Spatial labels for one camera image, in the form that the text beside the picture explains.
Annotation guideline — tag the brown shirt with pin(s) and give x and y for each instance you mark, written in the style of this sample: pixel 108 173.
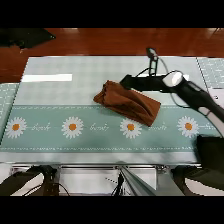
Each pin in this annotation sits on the brown shirt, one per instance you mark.
pixel 130 101

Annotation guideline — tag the silver frame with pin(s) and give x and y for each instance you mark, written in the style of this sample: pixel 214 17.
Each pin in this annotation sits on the silver frame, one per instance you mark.
pixel 140 186

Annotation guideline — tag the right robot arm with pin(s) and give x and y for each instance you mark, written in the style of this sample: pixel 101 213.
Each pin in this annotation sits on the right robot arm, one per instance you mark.
pixel 196 93

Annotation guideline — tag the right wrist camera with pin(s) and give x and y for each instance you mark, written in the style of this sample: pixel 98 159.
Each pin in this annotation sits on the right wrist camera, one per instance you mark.
pixel 152 56

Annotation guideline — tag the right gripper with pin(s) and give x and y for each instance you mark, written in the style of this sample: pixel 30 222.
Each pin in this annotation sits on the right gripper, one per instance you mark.
pixel 133 82

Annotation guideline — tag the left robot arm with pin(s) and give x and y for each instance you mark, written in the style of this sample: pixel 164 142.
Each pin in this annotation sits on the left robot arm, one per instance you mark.
pixel 23 36

